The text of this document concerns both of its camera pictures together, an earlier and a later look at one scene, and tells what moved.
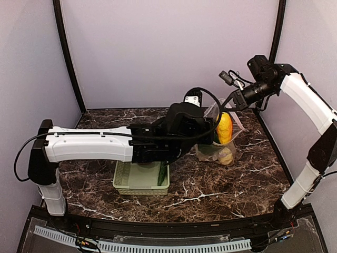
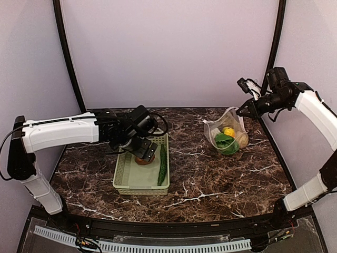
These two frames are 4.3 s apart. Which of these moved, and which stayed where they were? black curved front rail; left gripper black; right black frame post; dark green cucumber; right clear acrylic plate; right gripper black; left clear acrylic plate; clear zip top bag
Moved: left gripper black; right gripper black; clear zip top bag
Stayed: dark green cucumber; right clear acrylic plate; left clear acrylic plate; right black frame post; black curved front rail
